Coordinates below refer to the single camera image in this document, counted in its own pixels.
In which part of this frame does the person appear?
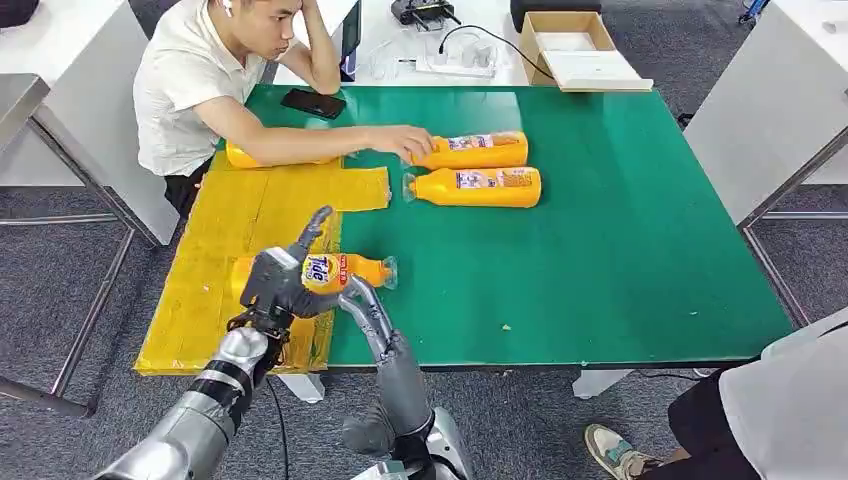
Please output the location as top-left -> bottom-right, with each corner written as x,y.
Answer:
584,307 -> 848,480
132,0 -> 439,220

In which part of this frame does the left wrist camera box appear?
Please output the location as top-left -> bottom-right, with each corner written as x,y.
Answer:
239,246 -> 299,311

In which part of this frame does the steel bench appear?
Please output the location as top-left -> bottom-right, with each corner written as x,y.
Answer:
0,72 -> 160,419

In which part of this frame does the black object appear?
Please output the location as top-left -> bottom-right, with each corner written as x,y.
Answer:
0,0 -> 40,29

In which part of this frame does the white power strip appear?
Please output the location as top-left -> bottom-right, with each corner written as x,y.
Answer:
397,56 -> 498,79

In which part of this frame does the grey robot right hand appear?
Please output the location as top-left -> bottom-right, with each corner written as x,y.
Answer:
337,274 -> 437,458

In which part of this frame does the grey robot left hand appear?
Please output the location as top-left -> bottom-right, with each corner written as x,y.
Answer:
254,205 -> 347,333

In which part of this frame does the white side table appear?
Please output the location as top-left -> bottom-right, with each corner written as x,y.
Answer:
0,0 -> 181,248

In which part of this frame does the yellow sheet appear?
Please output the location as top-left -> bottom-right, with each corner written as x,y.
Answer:
134,150 -> 393,377

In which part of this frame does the black cable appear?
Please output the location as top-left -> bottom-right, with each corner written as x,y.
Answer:
438,24 -> 556,81

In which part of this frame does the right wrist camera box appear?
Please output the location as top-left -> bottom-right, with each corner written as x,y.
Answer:
351,461 -> 409,480

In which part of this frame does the blue metal frame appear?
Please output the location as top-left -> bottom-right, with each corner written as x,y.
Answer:
738,0 -> 773,26

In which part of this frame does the black electronic device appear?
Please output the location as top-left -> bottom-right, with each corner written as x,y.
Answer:
390,0 -> 462,32

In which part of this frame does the black smartphone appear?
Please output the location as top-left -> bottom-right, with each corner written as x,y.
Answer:
280,87 -> 348,121

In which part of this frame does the black tablet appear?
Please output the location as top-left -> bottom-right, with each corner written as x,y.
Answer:
339,0 -> 364,83

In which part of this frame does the open cardboard box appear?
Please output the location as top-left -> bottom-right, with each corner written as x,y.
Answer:
518,11 -> 655,93

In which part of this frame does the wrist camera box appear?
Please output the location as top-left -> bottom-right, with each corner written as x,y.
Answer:
351,461 -> 409,480
239,246 -> 299,311

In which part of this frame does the orange drink bottle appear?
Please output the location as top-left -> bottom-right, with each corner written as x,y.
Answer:
230,252 -> 399,299
225,139 -> 342,170
405,131 -> 530,172
402,166 -> 543,209

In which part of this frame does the white table with metal frame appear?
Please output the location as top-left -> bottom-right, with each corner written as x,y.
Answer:
682,0 -> 848,329

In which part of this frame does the white flat board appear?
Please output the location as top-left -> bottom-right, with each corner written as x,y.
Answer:
541,49 -> 655,92

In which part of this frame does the green table mat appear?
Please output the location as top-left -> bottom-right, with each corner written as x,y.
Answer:
218,84 -> 795,369

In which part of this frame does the person's right hand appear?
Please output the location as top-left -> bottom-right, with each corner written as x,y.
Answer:
364,124 -> 439,166

